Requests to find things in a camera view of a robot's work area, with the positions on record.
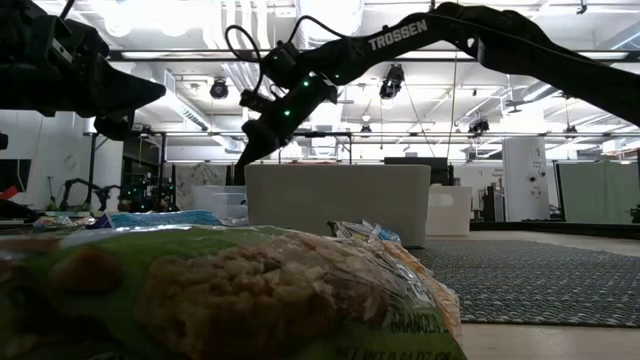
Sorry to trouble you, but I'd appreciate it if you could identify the green partition wall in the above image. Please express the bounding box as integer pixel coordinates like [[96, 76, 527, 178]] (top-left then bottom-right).
[[556, 160, 640, 225]]

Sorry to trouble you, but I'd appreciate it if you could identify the white rectangular air duct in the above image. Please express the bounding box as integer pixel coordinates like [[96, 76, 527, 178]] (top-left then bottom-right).
[[129, 69, 246, 154]]

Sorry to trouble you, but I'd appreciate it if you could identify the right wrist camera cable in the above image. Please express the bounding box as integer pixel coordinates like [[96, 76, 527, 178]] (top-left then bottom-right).
[[223, 13, 347, 96]]

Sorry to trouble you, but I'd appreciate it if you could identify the black aluminium table frame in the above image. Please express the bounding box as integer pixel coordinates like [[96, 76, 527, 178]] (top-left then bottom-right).
[[0, 218, 640, 241]]

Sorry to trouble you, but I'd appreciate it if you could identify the grey draped cover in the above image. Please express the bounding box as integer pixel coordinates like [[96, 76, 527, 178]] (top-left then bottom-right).
[[173, 162, 234, 211]]

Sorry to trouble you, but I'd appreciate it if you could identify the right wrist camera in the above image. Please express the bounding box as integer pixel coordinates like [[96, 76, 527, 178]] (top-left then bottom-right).
[[261, 41, 301, 77]]

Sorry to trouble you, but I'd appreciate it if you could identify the green oat granola bar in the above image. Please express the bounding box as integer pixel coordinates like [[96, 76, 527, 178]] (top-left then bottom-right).
[[0, 224, 469, 360]]

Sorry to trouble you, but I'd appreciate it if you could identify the white plastic bin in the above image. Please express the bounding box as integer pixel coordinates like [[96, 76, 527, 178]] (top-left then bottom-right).
[[425, 185, 473, 237]]

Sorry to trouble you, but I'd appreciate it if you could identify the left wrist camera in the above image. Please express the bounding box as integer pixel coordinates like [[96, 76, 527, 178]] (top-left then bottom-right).
[[49, 14, 110, 64]]

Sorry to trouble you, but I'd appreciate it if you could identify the white pillar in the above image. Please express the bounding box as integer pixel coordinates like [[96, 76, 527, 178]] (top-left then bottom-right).
[[502, 137, 551, 222]]

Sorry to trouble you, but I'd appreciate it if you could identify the black flat screen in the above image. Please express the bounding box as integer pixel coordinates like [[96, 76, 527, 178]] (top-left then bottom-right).
[[0, 158, 32, 194]]

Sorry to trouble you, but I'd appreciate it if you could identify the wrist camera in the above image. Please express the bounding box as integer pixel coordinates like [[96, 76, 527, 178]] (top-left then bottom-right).
[[261, 41, 301, 77], [49, 14, 110, 64]]

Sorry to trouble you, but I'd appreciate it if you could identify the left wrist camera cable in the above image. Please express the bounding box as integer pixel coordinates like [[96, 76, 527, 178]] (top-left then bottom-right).
[[57, 0, 79, 21]]

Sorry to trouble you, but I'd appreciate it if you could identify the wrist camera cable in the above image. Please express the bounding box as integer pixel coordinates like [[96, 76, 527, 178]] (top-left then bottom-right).
[[57, 0, 79, 21], [223, 13, 347, 96]]

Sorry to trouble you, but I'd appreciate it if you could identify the clear plastic bin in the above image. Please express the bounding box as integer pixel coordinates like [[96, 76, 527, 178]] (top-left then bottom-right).
[[192, 185, 249, 220]]

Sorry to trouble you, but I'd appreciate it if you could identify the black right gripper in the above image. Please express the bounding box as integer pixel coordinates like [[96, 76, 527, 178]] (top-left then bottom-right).
[[233, 69, 339, 186]]

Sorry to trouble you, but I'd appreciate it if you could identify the grey plastic bin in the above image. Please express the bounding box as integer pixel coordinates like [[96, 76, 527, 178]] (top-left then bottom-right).
[[244, 163, 432, 250]]

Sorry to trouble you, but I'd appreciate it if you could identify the black monitor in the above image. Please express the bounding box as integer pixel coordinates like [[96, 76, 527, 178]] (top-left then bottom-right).
[[383, 157, 450, 187]]

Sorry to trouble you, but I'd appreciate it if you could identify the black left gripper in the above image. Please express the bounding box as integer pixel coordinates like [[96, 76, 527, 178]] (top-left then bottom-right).
[[0, 0, 166, 142]]

